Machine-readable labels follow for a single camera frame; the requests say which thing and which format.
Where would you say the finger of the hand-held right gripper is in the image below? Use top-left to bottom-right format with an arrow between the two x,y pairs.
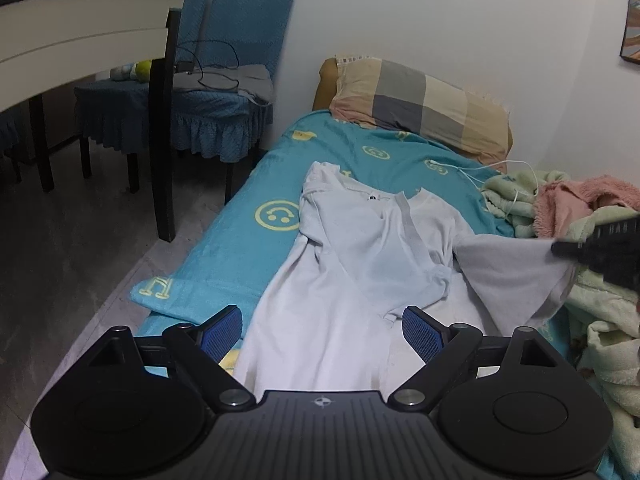
551,240 -> 593,264

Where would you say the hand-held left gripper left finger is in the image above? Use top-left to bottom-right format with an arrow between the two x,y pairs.
80,305 -> 256,413

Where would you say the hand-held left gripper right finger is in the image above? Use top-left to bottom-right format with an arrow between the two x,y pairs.
387,306 -> 558,411

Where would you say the white t-shirt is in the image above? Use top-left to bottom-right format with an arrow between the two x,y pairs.
232,161 -> 578,393

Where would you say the pink plush blanket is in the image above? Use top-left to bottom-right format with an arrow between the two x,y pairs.
532,175 -> 640,241

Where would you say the green plush blanket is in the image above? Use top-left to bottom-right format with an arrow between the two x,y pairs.
481,170 -> 640,466

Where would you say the teal printed bed sheet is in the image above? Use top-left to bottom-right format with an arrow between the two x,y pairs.
131,109 -> 576,376

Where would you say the checkered pillow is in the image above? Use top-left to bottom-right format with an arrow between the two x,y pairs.
329,55 -> 510,157

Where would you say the grey cloth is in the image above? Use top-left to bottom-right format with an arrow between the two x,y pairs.
172,64 -> 275,106

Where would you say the brown cushion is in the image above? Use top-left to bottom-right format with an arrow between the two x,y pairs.
312,57 -> 515,161

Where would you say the yellow-green plush toy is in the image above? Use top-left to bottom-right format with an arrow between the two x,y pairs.
109,60 -> 155,83

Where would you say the blue fabric covered chair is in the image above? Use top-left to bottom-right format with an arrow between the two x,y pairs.
0,105 -> 28,183
167,0 -> 297,206
75,0 -> 213,193

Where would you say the white and dark table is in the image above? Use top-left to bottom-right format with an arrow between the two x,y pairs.
0,0 -> 196,241

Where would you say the white charging cable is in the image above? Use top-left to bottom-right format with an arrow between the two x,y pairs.
427,159 -> 541,221

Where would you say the framed wall picture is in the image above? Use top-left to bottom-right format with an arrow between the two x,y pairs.
620,0 -> 640,65

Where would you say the black cable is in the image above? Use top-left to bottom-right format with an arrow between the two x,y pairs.
172,40 -> 243,90

